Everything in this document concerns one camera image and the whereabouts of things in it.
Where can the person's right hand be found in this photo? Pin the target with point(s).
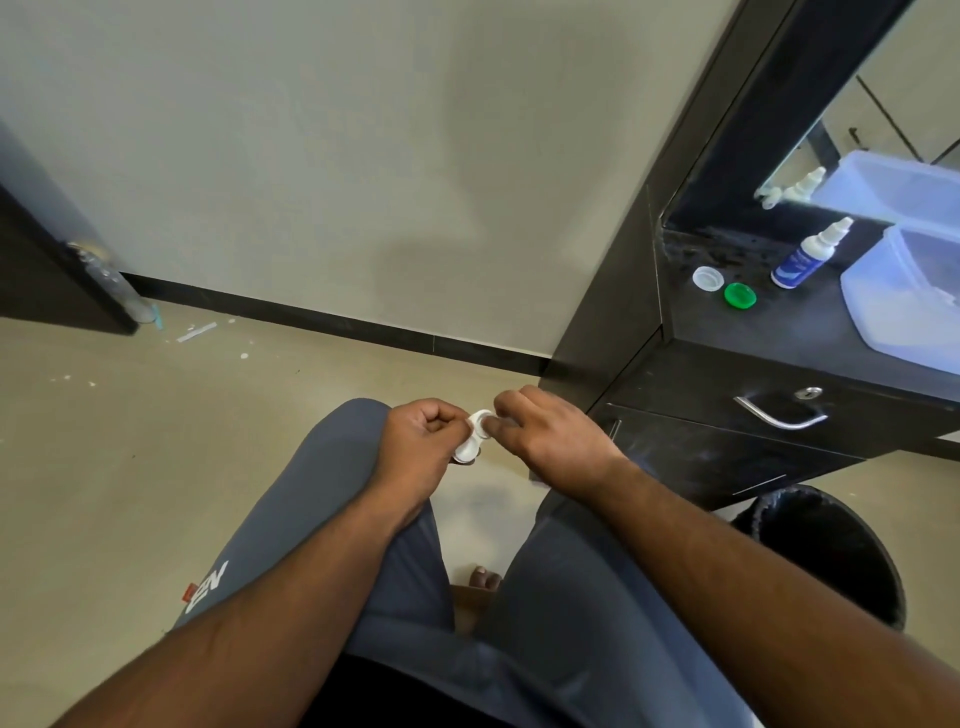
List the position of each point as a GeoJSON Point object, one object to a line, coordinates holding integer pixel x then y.
{"type": "Point", "coordinates": [562, 450]}

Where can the person's left hand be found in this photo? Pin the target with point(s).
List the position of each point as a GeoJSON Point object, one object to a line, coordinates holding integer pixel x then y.
{"type": "Point", "coordinates": [416, 457]}

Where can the white contact lens case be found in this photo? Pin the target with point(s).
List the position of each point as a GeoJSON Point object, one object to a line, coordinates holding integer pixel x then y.
{"type": "Point", "coordinates": [469, 450]}

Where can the white clear lens cap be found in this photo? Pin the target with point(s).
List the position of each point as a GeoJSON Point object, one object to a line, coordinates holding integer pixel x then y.
{"type": "Point", "coordinates": [708, 279]}

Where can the green lens cap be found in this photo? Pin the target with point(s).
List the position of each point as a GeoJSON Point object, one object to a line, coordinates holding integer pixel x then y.
{"type": "Point", "coordinates": [740, 296]}

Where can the blue white solution bottle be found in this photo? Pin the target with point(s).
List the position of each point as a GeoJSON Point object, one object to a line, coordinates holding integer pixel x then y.
{"type": "Point", "coordinates": [795, 266]}

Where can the person's left forearm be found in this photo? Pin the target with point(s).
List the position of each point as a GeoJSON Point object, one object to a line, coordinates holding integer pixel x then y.
{"type": "Point", "coordinates": [262, 622]}

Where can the person's right forearm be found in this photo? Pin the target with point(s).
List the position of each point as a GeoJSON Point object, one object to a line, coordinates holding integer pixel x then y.
{"type": "Point", "coordinates": [787, 622]}

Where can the person's foot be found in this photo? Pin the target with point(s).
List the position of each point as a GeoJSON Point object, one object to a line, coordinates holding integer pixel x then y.
{"type": "Point", "coordinates": [486, 579]}

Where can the black dresser cabinet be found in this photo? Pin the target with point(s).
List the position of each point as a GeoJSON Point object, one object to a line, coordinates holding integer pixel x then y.
{"type": "Point", "coordinates": [675, 450]}

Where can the brown wooden stool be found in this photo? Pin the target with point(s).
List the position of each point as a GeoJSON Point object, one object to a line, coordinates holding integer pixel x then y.
{"type": "Point", "coordinates": [472, 611]}

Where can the grey trousers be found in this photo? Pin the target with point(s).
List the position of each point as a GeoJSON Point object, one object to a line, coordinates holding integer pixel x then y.
{"type": "Point", "coordinates": [570, 615]}

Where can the dark shirt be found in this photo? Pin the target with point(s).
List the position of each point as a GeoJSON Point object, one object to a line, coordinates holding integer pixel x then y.
{"type": "Point", "coordinates": [390, 697]}

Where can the silver drawer lock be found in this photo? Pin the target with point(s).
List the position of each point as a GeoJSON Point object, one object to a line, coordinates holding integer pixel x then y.
{"type": "Point", "coordinates": [808, 393]}

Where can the white floor scrap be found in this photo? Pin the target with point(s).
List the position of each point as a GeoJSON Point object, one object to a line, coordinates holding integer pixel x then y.
{"type": "Point", "coordinates": [196, 333]}

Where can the black lined trash bin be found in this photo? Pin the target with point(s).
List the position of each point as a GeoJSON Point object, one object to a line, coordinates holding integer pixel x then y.
{"type": "Point", "coordinates": [840, 547]}

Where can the clear plastic wrap strip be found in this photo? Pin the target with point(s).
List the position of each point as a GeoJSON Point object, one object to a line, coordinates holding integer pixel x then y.
{"type": "Point", "coordinates": [112, 285]}

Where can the clear blue plastic container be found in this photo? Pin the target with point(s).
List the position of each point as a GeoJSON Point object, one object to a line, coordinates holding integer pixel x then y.
{"type": "Point", "coordinates": [892, 315]}

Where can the dark wooden panel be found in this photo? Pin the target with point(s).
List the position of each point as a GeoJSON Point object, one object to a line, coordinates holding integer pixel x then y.
{"type": "Point", "coordinates": [37, 285]}

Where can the dresser mirror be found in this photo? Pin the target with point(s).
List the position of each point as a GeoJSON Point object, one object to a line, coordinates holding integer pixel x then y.
{"type": "Point", "coordinates": [900, 105]}

